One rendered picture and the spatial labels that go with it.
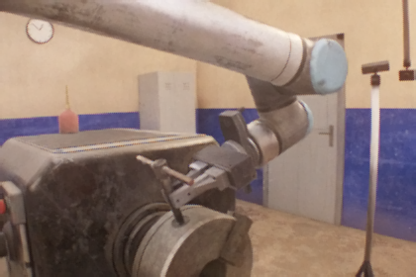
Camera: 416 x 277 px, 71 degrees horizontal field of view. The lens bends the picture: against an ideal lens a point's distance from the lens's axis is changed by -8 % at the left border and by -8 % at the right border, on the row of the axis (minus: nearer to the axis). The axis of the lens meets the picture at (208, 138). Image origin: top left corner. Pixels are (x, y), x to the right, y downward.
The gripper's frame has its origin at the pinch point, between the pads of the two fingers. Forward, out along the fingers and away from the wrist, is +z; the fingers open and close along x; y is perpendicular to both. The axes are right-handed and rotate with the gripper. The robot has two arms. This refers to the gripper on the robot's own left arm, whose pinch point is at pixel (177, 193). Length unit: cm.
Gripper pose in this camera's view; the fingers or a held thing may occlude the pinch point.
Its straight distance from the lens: 57.8
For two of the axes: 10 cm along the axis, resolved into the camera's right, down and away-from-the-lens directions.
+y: 3.0, 8.9, 3.5
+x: -5.4, -1.4, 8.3
